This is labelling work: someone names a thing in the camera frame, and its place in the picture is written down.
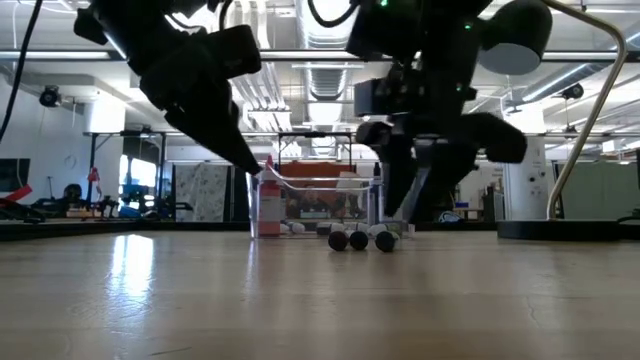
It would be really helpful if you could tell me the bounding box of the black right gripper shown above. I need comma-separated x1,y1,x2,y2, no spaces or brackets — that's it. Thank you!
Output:
355,49,527,222

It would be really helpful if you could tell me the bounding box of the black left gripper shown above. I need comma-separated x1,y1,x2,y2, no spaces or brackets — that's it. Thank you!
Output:
129,29,264,176

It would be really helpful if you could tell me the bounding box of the large dark colouring bottle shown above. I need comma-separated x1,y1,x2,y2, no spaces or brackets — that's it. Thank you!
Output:
372,162,385,222

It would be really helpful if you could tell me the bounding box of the large pink-tipped colouring bottle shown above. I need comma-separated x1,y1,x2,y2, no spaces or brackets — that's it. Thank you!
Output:
257,154,282,238

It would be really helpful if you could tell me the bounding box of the grey patterned partition panel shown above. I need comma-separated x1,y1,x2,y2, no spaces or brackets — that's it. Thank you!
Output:
173,163,230,223

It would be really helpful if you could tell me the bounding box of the white round column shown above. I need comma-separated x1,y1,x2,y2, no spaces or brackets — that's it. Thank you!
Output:
502,102,549,221

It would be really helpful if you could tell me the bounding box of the small white colouring bottle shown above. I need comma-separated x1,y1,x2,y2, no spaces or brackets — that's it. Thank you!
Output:
370,223,402,238

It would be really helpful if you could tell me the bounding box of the orange cabinet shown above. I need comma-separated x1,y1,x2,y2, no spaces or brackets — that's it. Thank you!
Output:
278,162,357,190

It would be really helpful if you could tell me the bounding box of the clear plastic bin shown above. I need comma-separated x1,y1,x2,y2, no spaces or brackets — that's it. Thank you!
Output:
248,164,416,240

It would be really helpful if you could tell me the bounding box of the small dark-based colouring bottle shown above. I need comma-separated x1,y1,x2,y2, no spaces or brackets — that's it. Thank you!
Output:
348,223,371,253

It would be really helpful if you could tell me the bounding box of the black brass-necked desk lamp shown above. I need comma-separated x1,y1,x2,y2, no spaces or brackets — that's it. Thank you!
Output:
477,0,629,242

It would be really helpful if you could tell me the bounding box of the black ceiling fixture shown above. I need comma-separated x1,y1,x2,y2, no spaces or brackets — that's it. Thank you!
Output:
560,82,585,101
38,84,62,109

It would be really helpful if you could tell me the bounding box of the red strip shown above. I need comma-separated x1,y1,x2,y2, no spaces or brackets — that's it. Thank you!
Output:
0,183,34,204

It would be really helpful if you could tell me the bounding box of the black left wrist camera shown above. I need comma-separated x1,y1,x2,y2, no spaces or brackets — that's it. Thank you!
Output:
199,23,263,80

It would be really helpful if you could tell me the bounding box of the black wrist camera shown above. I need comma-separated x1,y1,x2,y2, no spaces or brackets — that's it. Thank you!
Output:
199,23,263,80
353,77,401,119

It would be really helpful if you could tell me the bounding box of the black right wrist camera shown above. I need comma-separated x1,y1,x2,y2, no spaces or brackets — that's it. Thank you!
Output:
353,77,401,119

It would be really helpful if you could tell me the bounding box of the black background rig frame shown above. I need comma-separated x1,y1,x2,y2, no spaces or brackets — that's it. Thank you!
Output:
277,131,354,166

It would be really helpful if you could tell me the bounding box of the overhead frame bar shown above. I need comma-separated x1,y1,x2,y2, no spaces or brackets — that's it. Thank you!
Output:
0,48,640,64

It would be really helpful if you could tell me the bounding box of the silver ceiling air duct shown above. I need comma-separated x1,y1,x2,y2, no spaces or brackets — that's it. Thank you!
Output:
294,0,366,159

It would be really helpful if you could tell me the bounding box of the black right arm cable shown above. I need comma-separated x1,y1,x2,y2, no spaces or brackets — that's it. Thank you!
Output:
307,0,361,29

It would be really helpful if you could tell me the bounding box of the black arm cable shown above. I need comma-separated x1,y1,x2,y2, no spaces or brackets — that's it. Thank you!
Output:
307,0,361,29
0,0,45,144

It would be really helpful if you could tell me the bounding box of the grey-green partition wall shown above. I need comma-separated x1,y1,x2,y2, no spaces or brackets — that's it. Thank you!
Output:
552,159,640,221

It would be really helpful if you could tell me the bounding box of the black aluminium table frame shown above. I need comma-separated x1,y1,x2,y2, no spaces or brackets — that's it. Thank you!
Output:
0,218,640,244

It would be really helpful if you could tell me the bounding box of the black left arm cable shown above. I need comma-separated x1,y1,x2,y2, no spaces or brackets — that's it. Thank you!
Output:
0,0,45,144

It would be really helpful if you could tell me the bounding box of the dark wall monitor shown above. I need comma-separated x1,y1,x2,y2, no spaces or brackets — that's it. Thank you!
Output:
0,158,31,194

